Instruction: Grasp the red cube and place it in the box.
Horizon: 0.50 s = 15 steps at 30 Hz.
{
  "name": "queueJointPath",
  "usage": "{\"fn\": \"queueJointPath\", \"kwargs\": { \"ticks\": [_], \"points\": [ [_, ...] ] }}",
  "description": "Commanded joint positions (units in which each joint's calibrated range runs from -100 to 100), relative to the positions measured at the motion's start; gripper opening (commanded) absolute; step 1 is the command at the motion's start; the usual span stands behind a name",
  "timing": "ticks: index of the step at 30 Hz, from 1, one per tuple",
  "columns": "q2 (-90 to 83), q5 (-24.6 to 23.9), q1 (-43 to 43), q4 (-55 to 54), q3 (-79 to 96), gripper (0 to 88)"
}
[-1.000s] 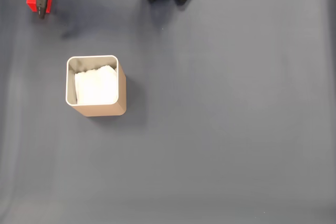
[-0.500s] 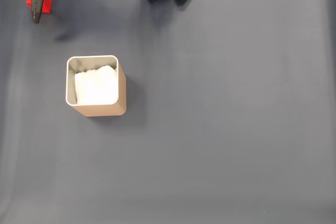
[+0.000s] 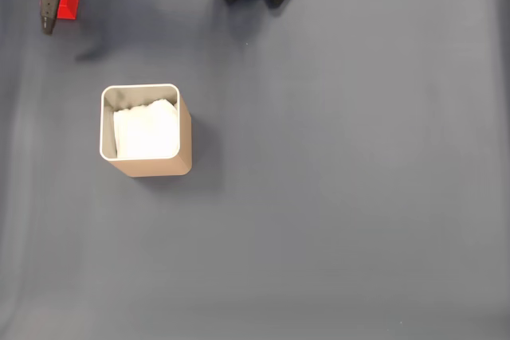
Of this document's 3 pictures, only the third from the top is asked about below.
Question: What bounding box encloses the red cube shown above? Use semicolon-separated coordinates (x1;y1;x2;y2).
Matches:
57;0;80;21

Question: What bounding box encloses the beige square metal box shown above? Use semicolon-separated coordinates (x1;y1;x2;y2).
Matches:
99;84;193;178

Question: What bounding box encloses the white tissue paper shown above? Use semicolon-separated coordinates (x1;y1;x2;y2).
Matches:
113;97;179;159

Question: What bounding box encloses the dark blue table mat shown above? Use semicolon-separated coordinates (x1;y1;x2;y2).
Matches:
0;0;510;340

